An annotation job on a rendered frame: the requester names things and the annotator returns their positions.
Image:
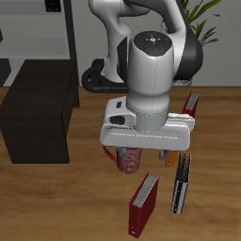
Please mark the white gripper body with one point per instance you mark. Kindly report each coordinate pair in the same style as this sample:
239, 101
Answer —
147, 138

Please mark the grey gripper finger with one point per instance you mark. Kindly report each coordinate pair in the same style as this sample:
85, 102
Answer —
121, 152
163, 154

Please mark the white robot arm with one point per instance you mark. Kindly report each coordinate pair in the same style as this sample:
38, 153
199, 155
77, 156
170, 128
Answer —
150, 78

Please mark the small orange book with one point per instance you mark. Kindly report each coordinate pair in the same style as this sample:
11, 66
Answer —
172, 158

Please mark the black book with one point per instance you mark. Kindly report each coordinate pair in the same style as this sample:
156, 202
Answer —
181, 185

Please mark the small red book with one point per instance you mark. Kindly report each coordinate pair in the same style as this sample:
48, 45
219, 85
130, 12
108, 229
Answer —
190, 105

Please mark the large red book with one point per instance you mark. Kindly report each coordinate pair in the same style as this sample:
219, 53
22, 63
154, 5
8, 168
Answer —
142, 207

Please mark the red patterned mug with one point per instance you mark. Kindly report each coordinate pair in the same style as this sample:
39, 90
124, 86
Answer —
129, 161

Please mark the dark wooden cabinet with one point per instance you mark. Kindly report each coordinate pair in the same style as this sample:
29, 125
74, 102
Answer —
34, 109

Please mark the green pot plant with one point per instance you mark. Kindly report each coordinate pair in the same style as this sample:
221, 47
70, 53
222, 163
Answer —
197, 19

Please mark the black box on bookshelf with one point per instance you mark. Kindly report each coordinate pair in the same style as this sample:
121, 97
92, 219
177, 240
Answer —
52, 5

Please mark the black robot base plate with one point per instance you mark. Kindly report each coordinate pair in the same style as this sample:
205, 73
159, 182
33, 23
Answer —
91, 80

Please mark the white bookshelf with dark frame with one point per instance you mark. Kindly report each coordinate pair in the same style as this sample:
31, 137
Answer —
34, 31

